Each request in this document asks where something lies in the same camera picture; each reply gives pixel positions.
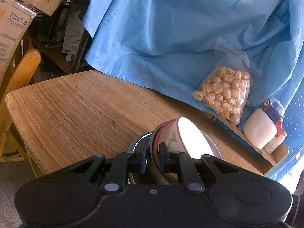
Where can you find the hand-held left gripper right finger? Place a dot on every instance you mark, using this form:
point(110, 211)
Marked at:
point(162, 158)

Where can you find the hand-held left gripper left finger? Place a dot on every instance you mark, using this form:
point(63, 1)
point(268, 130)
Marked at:
point(144, 158)

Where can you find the large steel plate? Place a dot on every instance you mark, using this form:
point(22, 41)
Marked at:
point(136, 143)

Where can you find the clear bag of puffed snacks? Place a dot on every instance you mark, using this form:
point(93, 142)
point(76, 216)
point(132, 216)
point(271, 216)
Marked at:
point(225, 92)

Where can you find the white bottle with blue lid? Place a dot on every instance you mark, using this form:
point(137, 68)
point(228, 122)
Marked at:
point(257, 128)

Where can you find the white thermos cup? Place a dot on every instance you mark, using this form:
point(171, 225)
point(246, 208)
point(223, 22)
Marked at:
point(275, 146)

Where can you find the wooden desk shelf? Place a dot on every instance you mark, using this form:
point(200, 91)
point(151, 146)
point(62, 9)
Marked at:
point(277, 159)

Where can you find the blue cloth garment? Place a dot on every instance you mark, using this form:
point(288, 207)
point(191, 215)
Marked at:
point(166, 28)

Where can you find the blue white-dotted fabric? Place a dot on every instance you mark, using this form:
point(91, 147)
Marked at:
point(294, 123)

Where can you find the white printed carton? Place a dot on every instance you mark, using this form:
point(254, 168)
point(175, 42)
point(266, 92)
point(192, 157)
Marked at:
point(72, 35)

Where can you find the wooden chair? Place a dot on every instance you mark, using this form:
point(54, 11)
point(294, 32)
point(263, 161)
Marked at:
point(23, 68)

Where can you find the cardboard boxes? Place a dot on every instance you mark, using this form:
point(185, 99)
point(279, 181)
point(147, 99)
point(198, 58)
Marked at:
point(52, 28)

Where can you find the printed white-labelled cardboard box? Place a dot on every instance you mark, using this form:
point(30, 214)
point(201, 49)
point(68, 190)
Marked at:
point(11, 40)

